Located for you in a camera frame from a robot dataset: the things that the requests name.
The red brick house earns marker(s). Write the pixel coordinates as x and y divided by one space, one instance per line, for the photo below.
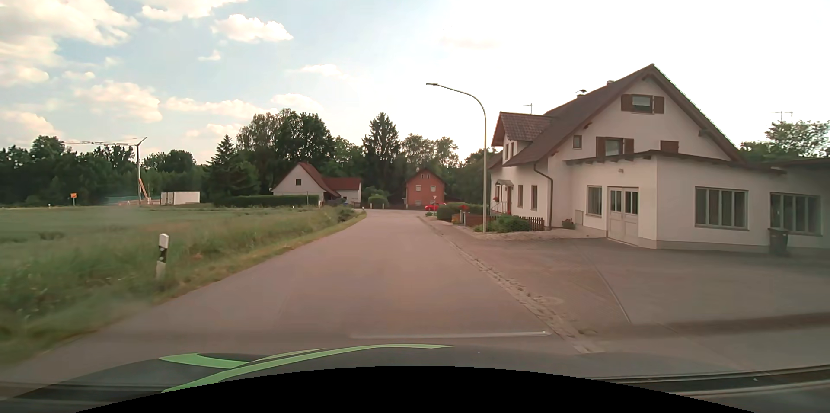
425 190

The grey asphalt road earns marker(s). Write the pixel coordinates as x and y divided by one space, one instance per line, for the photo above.
389 270

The white house with red roof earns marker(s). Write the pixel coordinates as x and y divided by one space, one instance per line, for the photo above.
311 184

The green bushes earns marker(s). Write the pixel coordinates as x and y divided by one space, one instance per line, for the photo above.
509 223

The wood of dark trees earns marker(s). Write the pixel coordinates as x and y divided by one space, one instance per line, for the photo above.
292 153

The brown wooden fence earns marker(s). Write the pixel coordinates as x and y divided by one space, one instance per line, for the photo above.
533 223

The green hedge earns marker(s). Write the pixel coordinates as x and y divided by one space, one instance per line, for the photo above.
266 201

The car's own bonnet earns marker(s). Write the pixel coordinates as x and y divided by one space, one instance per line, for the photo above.
363 364

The white house with brown roof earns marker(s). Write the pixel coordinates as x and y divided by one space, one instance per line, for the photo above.
648 192

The white container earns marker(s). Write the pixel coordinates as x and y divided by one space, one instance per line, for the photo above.
180 197

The paved forecourt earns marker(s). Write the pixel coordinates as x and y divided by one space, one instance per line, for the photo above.
648 290

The construction crane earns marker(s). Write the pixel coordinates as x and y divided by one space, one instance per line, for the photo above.
137 170

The grass field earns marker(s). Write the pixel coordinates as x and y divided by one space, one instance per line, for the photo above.
97 238

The dark green wheelie bin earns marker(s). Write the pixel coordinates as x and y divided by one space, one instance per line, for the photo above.
778 241

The green tree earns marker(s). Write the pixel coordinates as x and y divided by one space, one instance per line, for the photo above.
788 140

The curved grey lamp post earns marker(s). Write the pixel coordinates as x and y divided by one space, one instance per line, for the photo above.
484 160

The white black marker post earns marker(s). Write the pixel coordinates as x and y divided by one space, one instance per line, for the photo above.
162 256

